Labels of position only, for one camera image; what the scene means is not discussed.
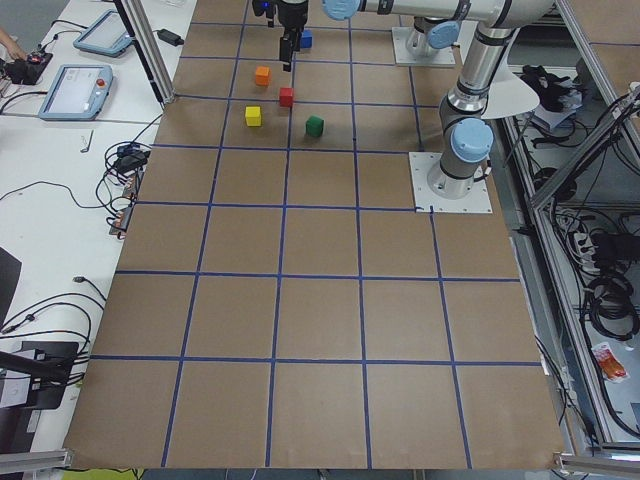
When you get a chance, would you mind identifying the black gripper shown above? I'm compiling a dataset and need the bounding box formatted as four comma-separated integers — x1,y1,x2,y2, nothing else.
277,0,309,72

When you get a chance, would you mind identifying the red wooden block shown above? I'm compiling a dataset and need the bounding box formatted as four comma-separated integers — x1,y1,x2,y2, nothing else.
279,87,294,108

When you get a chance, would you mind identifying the blue wooden block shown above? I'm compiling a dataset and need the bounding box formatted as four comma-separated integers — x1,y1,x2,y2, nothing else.
300,30,313,49

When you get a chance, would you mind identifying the orange wooden block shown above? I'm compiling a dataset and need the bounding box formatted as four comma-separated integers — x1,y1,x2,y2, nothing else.
254,65,271,87

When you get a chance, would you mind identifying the yellow wooden block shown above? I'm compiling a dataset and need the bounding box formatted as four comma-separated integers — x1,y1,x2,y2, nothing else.
244,105,262,127

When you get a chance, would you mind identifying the green wooden block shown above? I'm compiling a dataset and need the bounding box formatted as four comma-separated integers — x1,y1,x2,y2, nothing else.
305,115,325,138

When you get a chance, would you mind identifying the person's hand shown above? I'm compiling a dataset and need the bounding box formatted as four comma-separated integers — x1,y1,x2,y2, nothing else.
0,28,27,60

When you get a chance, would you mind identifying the black power adapter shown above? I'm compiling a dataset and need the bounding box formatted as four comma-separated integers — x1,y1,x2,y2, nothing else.
157,29,184,46

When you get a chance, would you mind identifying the far blue teach pendant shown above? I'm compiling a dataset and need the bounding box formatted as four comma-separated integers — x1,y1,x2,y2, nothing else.
73,9,132,58

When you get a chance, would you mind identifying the blue teach pendant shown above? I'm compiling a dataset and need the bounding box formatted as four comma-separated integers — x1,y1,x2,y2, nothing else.
38,64,114,121
73,9,132,58

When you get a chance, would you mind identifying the near blue teach pendant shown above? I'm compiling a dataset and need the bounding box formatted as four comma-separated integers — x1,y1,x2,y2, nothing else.
38,64,114,121

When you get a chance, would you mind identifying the metal allen key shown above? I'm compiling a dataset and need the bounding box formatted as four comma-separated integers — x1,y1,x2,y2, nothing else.
80,130,94,153

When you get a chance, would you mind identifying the white plastic chair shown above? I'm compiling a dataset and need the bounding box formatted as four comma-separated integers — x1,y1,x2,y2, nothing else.
481,63,540,120

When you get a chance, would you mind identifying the brown paper table mat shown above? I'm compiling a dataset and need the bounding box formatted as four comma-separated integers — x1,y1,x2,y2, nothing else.
65,1,563,469

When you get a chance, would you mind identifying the black joystick controller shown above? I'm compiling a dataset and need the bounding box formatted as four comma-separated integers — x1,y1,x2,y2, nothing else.
1,51,53,86

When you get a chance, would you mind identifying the black monitor stand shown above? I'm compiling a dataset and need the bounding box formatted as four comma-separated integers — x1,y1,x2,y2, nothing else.
1,341,79,410

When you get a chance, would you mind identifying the red snack packet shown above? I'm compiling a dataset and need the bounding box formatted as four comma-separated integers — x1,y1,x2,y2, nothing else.
591,342,628,383

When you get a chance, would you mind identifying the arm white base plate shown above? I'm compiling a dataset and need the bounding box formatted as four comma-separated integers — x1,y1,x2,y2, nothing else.
392,26,459,68
409,152,493,214

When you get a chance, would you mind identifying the aluminium frame post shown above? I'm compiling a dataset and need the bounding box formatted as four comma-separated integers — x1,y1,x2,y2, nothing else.
114,0,175,105

